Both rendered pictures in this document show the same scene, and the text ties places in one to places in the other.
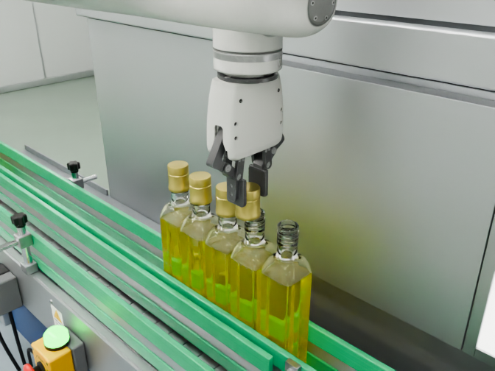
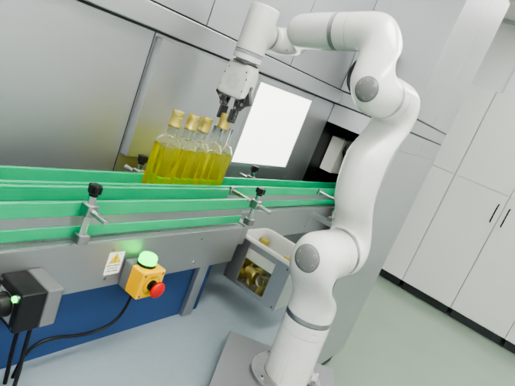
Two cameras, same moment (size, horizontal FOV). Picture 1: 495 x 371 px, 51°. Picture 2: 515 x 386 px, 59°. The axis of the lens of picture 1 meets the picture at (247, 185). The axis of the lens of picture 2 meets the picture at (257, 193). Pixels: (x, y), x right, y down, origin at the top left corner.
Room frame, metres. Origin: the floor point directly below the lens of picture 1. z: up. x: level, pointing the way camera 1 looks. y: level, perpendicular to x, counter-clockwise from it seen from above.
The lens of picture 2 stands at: (0.76, 1.34, 1.49)
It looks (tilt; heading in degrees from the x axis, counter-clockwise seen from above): 14 degrees down; 257
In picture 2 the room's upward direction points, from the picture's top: 21 degrees clockwise
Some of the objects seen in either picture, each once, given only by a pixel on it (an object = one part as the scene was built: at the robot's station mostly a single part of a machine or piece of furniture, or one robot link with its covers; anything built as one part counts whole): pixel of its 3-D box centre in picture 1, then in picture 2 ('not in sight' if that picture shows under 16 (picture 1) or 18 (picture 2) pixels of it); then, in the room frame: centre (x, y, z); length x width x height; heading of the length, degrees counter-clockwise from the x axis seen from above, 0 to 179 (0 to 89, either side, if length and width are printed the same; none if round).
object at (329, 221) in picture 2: not in sight; (329, 210); (0.03, -0.47, 1.07); 0.17 x 0.05 x 0.23; 136
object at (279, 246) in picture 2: not in sight; (274, 256); (0.32, -0.02, 0.97); 0.22 x 0.17 x 0.09; 136
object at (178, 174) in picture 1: (178, 176); (176, 119); (0.76, 0.11, 1.31); 0.04 x 0.04 x 0.04
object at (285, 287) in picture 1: (284, 315); (212, 174); (0.60, -0.05, 1.16); 0.06 x 0.06 x 0.21; 46
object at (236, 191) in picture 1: (230, 183); (237, 112); (0.61, 0.02, 1.37); 0.03 x 0.03 x 0.07; 45
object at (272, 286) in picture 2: not in sight; (263, 263); (0.34, -0.04, 0.92); 0.27 x 0.17 x 0.15; 136
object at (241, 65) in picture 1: (248, 59); (247, 57); (0.63, 0.00, 1.53); 0.09 x 0.08 x 0.03; 135
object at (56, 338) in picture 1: (56, 336); (148, 259); (0.72, 0.35, 1.01); 0.05 x 0.05 x 0.03
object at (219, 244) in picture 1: (228, 283); (188, 173); (0.68, 0.03, 1.16); 0.06 x 0.06 x 0.21; 47
